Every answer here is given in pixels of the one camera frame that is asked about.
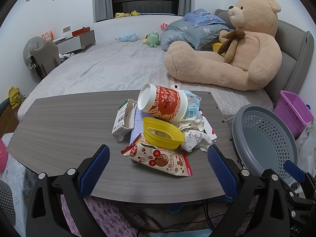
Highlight grey left curtain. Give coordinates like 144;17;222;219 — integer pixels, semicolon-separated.
92;0;114;23

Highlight purple plastic bin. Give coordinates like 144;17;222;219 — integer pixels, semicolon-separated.
273;90;314;139

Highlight yellow box behind bear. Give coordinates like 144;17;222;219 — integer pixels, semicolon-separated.
212;42;226;57

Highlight light blue plush toy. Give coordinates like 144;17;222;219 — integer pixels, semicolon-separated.
116;33;138;42

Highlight green frog plush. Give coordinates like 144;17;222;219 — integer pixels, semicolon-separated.
142;31;160;48

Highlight blue patterned pillow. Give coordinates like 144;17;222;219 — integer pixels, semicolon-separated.
182;9;226;28

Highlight orange red box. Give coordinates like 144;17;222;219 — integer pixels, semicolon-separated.
72;27;90;37

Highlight small beige earbud case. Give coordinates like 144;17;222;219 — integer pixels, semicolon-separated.
170;85;181;90

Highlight large beige teddy bear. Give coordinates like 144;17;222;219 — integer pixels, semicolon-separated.
165;0;282;91

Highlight bed with grey sheet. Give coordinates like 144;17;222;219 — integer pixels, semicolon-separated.
18;41;273;127

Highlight red white paper cup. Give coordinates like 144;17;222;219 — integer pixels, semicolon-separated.
137;84;188;124

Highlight pink plush toy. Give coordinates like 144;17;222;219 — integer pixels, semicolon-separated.
160;23;169;32

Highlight grey white desk drawer unit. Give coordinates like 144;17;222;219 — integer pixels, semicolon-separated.
55;30;95;54

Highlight yellow cloth bag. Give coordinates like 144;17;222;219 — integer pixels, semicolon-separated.
8;87;26;110

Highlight grey perforated trash basket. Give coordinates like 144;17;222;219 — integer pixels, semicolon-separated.
232;105;298;184

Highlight yellow plastic bowl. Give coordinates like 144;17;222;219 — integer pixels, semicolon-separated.
143;117;186;149

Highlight yellow plush toys on sill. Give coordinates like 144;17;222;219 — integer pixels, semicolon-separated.
115;10;140;18

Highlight grey clothing on chair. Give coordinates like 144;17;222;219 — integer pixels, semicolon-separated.
23;36;44;70

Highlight white red card box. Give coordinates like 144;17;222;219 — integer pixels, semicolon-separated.
200;111;217;142

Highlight translucent plastic bag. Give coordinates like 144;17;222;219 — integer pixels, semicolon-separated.
296;119;316;177

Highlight grey chair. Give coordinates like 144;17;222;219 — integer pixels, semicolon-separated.
32;41;61;79

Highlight pink paper bag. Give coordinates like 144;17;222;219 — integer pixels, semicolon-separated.
0;139;8;173

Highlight red patterned snack bag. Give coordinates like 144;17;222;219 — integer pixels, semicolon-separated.
120;134;193;177

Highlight white paper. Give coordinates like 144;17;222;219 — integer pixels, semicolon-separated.
176;116;213;152

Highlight grey blue folded quilt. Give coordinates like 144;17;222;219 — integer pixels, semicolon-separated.
161;19;230;51

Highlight blue wet wipes pack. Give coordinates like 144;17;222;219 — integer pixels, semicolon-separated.
183;90;202;119

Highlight white torn milk carton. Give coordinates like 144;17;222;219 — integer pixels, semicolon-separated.
112;100;137;142

